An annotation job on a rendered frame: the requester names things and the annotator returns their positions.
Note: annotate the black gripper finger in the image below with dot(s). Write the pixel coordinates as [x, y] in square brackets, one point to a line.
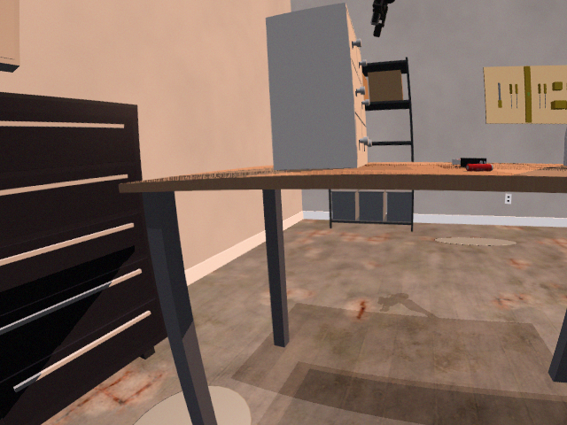
[378, 28]
[376, 11]

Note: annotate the black 9v battery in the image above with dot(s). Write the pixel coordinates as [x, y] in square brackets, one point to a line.
[465, 161]

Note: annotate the red battery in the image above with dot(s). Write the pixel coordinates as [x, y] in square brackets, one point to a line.
[479, 167]

